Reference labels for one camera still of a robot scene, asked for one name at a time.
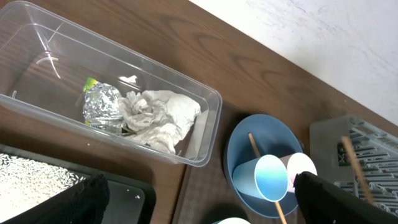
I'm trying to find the clear plastic bin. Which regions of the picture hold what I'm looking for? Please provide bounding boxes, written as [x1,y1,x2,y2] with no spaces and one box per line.
[1,1,222,167]

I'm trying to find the light blue cup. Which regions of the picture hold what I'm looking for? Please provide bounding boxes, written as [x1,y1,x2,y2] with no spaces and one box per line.
[233,154,289,202]

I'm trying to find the white napkin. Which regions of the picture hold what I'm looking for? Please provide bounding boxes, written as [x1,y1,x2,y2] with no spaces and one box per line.
[118,90,201,154]

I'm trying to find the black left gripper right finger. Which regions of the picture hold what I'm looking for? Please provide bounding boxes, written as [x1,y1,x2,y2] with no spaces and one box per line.
[294,172,397,224]

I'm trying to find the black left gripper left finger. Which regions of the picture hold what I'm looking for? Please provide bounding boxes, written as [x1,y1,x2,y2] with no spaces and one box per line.
[4,174,110,224]

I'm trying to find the dark blue plate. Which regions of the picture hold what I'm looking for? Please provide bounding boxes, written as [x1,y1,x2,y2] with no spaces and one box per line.
[223,114,303,218]

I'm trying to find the grey dishwasher rack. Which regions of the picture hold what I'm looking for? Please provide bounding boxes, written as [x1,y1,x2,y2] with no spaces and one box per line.
[310,115,397,215]

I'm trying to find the wooden chopstick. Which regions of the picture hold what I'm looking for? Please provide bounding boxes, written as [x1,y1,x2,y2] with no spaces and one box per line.
[248,133,287,224]
[341,136,376,205]

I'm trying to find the black tray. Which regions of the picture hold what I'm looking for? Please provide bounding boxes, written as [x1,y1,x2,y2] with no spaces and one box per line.
[1,145,156,223]

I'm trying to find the foil snack wrapper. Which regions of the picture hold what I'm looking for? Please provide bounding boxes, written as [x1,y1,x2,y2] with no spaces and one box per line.
[83,77,124,135]

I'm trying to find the pink cup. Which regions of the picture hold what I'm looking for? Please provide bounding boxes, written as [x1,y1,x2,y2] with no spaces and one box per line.
[280,152,317,193]

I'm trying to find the white rice pile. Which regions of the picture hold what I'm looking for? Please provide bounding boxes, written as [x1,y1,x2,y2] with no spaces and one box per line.
[1,153,85,222]

